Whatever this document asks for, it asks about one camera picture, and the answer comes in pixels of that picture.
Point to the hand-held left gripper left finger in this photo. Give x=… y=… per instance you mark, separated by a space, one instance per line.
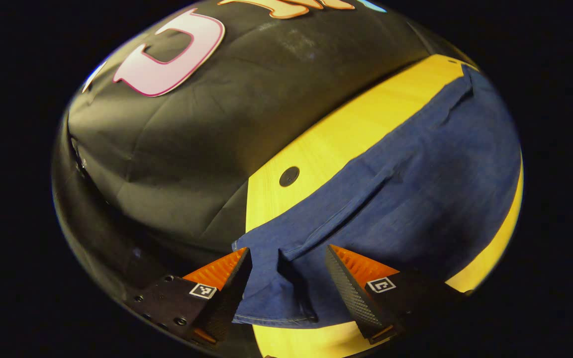
x=232 y=293

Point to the black backdrop cloth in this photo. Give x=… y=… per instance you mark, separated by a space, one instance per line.
x=207 y=139

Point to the large black round table grommet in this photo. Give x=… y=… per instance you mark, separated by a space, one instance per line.
x=289 y=176

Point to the blue denim jeans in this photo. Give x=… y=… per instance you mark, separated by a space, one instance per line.
x=416 y=189

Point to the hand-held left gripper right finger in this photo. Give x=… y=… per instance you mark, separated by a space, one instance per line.
x=348 y=298

